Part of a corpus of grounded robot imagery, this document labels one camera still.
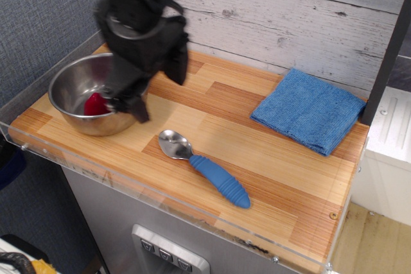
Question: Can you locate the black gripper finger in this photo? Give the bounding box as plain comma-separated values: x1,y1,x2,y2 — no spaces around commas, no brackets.
162,46,188,85
106,87,150,123

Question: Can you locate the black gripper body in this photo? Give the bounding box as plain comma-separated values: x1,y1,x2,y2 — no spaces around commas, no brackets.
95,0,188,80

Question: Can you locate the red toy strawberry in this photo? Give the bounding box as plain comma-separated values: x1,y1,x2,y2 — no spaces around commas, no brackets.
83,92,110,116

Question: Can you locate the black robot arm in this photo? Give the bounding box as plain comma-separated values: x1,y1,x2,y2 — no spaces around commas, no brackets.
94,0,189,123

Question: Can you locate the folded blue rag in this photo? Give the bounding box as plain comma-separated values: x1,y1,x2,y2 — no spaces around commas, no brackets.
250,69,366,157

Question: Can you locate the stainless steel bowl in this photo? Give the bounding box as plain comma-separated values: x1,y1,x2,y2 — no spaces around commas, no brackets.
48,53,150,136

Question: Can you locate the stainless steel cabinet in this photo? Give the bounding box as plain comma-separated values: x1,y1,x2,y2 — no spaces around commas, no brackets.
64,167,331,273

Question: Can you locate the silver button control panel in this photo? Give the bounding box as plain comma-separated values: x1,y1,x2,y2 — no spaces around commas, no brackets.
132,224,211,273

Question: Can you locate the yellow black object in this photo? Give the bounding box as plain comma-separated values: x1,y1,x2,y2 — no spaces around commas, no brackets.
1,252,57,274

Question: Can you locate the white side cabinet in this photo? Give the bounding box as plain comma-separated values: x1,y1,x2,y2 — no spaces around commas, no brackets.
351,87,410,225

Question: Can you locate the blue handled metal spoon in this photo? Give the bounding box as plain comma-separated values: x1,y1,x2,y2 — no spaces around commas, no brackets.
158,130,251,209

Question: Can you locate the clear acrylic guard rail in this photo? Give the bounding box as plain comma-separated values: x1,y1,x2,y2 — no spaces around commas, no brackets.
6,46,369,273

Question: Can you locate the dark grey right post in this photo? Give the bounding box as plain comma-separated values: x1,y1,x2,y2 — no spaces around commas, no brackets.
360,0,410,126

